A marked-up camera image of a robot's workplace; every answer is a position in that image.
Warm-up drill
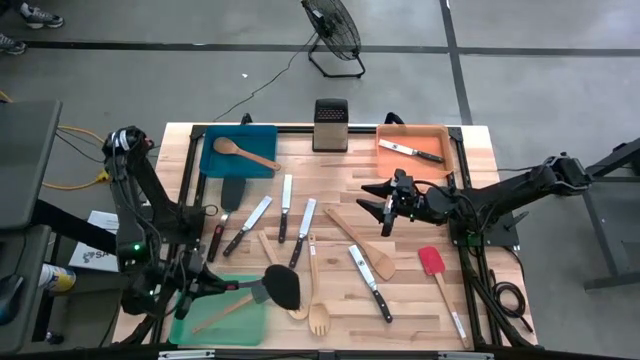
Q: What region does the red spatula wooden handle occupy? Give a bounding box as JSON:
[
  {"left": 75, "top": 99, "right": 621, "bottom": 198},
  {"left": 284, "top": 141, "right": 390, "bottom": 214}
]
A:
[{"left": 417, "top": 245, "right": 473, "bottom": 351}]

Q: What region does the orange plastic bin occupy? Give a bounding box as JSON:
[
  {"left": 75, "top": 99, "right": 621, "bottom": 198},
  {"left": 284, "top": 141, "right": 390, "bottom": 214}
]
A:
[{"left": 374, "top": 123, "right": 456, "bottom": 182}]

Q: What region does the green plastic bin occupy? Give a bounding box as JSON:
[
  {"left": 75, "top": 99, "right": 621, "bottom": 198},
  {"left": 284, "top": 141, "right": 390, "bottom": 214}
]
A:
[{"left": 168, "top": 273, "right": 269, "bottom": 348}]

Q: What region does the black diagonal bar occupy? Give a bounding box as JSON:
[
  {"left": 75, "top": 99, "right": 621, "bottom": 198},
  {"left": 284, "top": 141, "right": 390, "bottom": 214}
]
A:
[{"left": 31, "top": 198, "right": 137, "bottom": 262}]

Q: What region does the yellow extension cable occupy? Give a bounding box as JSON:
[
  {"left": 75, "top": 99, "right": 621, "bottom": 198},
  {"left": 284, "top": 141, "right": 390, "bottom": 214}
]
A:
[{"left": 0, "top": 89, "right": 112, "bottom": 193}]

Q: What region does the steel box grater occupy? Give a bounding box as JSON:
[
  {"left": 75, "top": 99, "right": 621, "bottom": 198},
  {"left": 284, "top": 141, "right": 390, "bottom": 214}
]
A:
[{"left": 312, "top": 97, "right": 350, "bottom": 154}]

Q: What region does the black handled steel knife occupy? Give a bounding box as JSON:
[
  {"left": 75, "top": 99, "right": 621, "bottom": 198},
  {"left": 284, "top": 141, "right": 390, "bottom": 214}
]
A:
[
  {"left": 347, "top": 243, "right": 395, "bottom": 325},
  {"left": 287, "top": 197, "right": 318, "bottom": 271},
  {"left": 377, "top": 138, "right": 447, "bottom": 165},
  {"left": 221, "top": 194, "right": 275, "bottom": 259},
  {"left": 277, "top": 173, "right": 295, "bottom": 245}
]

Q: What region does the black floor fan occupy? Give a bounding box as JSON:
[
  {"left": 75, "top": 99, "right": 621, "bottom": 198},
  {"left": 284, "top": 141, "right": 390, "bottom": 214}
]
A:
[{"left": 300, "top": 0, "right": 367, "bottom": 80}]

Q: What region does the wooden notched spoon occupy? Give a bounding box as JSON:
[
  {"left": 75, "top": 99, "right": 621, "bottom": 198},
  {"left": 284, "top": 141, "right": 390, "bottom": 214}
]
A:
[{"left": 305, "top": 232, "right": 333, "bottom": 338}]

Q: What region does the white printed paper sheet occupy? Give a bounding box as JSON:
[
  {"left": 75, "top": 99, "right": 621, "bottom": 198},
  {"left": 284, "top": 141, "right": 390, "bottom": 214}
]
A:
[{"left": 67, "top": 209, "right": 137, "bottom": 274}]

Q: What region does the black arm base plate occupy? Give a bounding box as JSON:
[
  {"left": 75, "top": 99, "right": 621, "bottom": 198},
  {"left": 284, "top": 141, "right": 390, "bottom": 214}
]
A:
[
  {"left": 447, "top": 207, "right": 522, "bottom": 249},
  {"left": 149, "top": 203, "right": 207, "bottom": 247}
]

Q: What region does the black metal stand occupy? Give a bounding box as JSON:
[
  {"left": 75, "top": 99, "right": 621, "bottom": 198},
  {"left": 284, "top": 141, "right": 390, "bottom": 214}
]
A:
[{"left": 581, "top": 136, "right": 640, "bottom": 293}]

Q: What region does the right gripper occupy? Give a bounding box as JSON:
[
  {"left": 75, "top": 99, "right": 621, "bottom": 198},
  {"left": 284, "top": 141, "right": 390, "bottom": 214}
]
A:
[{"left": 355, "top": 168, "right": 432, "bottom": 226}]

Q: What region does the black metal table frame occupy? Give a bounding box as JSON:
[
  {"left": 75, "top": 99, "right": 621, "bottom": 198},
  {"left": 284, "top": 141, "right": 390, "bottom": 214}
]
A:
[{"left": 117, "top": 122, "right": 539, "bottom": 352}]

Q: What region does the dark computer mouse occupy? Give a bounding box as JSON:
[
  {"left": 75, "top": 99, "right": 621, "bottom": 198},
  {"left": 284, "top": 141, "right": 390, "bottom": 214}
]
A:
[{"left": 0, "top": 273, "right": 26, "bottom": 327}]

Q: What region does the black fan power cable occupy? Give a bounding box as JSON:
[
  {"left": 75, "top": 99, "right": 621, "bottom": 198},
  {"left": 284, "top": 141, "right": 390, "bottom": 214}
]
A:
[{"left": 213, "top": 31, "right": 319, "bottom": 123}]

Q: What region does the person's shoe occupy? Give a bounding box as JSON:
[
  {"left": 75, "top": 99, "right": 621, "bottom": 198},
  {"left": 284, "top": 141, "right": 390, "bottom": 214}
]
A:
[
  {"left": 18, "top": 1, "right": 66, "bottom": 30},
  {"left": 0, "top": 33, "right": 28, "bottom": 57}
]

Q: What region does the wooden slotted spatula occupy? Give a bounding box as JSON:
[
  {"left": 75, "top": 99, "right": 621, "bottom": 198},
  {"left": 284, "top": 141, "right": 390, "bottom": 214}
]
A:
[{"left": 256, "top": 229, "right": 312, "bottom": 322}]

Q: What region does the grey desk top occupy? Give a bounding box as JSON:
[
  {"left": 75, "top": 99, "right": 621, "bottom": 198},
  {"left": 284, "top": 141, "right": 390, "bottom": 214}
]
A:
[
  {"left": 0, "top": 98, "right": 64, "bottom": 232},
  {"left": 0, "top": 223, "right": 53, "bottom": 354}
]

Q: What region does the blue plastic bin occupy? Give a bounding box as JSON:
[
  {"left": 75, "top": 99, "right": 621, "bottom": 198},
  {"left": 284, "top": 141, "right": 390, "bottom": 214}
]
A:
[{"left": 198, "top": 124, "right": 280, "bottom": 181}]

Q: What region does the coiled black cable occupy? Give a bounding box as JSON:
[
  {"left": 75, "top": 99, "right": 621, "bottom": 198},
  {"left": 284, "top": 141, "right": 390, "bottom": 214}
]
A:
[{"left": 491, "top": 268, "right": 535, "bottom": 335}]

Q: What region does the white yellow spray can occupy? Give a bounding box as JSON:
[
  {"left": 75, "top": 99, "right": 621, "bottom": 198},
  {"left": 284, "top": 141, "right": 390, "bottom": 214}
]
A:
[{"left": 38, "top": 263, "right": 78, "bottom": 294}]

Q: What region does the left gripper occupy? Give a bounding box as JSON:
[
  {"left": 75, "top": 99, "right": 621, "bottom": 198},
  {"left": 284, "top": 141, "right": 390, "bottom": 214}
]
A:
[{"left": 166, "top": 251, "right": 239, "bottom": 317}]

